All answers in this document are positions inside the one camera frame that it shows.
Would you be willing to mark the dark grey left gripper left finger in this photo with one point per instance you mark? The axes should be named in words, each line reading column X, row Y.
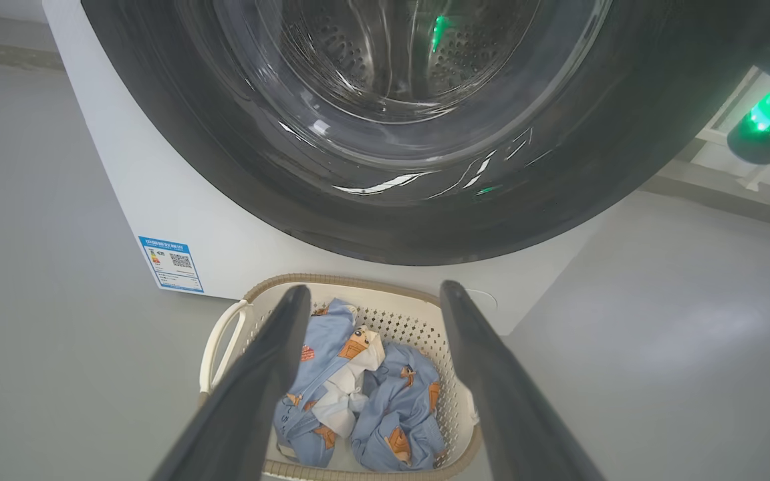
column 238, row 414

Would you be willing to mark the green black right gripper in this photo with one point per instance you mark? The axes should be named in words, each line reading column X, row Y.
column 769, row 133

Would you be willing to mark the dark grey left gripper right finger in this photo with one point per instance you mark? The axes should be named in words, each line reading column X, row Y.
column 512, row 414

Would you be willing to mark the blue bear-print garment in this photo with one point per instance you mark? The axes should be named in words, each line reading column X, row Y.
column 398, row 407

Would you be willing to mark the black round glass washer door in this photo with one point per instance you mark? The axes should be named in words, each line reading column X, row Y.
column 238, row 153

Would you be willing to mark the cream perforated laundry basket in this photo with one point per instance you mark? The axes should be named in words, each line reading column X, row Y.
column 418, row 327

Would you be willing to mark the white front-load washing machine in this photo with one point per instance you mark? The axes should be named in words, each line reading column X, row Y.
column 171, row 187

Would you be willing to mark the round white filter cover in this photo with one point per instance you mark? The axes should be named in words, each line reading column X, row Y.
column 482, row 297

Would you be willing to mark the blue white energy label sticker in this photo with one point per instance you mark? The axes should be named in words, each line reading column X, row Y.
column 171, row 264

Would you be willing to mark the stainless steel washer drum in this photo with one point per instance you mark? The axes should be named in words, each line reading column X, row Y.
column 371, row 53

